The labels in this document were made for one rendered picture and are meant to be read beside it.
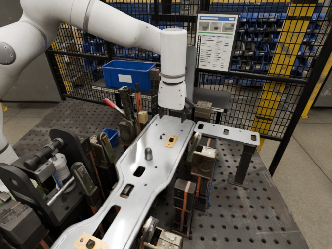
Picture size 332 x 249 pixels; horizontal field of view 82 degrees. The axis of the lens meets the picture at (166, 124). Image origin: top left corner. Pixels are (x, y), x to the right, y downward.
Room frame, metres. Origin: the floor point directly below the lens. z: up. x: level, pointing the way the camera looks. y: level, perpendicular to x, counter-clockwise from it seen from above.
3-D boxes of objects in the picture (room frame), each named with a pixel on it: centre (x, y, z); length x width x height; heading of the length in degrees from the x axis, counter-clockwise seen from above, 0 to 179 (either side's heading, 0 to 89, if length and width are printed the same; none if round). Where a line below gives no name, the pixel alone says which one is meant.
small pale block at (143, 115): (0.78, 0.11, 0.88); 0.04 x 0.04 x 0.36; 69
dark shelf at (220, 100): (1.14, 0.05, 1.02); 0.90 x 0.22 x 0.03; 69
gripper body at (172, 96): (0.64, -0.02, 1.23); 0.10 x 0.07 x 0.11; 69
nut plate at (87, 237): (0.22, 0.19, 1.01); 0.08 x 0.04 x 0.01; 68
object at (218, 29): (1.14, -0.27, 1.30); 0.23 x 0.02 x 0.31; 69
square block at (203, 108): (0.87, -0.20, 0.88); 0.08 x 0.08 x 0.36; 69
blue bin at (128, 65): (1.21, 0.23, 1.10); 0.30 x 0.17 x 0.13; 76
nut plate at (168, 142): (0.64, -0.02, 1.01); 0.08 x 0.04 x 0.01; 159
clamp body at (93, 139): (0.57, 0.27, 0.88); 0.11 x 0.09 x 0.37; 69
